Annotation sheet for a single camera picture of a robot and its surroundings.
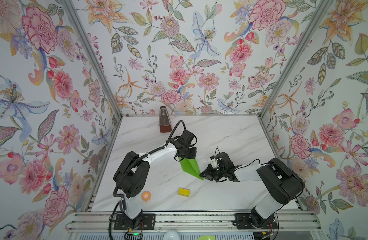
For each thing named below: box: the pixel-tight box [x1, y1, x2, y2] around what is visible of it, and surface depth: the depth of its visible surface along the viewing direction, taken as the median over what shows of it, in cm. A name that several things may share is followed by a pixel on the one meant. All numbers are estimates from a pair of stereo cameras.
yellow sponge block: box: [178, 187, 191, 197], surface depth 84 cm
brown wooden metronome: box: [159, 106, 172, 133], surface depth 106 cm
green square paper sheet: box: [178, 157, 204, 181], surface depth 94 cm
